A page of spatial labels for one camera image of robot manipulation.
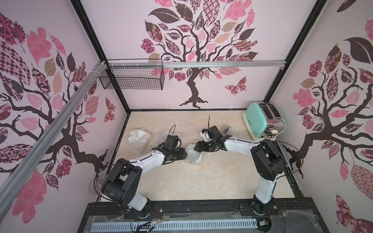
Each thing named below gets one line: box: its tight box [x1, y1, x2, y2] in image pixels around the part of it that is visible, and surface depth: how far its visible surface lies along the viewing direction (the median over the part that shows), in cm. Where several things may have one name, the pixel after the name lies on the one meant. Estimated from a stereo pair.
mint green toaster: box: [241, 101, 285, 142], surface depth 97 cm
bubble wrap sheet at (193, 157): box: [185, 142, 204, 164], surface depth 89 cm
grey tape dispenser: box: [222, 125, 232, 136], surface depth 105 cm
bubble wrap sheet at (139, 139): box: [126, 129, 152, 155], surface depth 95 cm
